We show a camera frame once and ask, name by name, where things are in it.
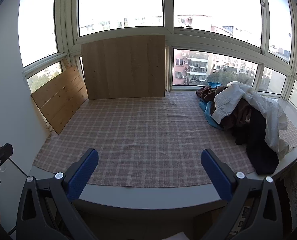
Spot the pine plank board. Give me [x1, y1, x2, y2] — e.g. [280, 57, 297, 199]
[31, 65, 88, 135]

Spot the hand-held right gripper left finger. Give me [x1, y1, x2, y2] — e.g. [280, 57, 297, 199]
[16, 148, 99, 240]

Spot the white shirt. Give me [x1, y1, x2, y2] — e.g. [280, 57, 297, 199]
[212, 81, 289, 155]

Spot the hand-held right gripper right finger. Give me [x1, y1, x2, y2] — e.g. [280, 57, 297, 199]
[201, 149, 293, 240]

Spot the pink plaid blanket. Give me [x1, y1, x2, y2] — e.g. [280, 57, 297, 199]
[33, 91, 297, 188]

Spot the light oak board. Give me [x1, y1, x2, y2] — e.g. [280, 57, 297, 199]
[80, 35, 166, 100]

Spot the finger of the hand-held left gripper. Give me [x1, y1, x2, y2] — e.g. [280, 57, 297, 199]
[0, 143, 14, 171]

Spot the white lace cloth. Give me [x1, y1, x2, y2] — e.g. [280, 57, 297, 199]
[280, 164, 297, 232]

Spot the dark navy garment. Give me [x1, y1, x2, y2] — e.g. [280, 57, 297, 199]
[246, 107, 281, 175]

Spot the brown garment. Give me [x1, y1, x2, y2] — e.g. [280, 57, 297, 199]
[196, 85, 254, 145]

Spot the white window frame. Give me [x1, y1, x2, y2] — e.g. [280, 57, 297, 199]
[18, 0, 297, 117]

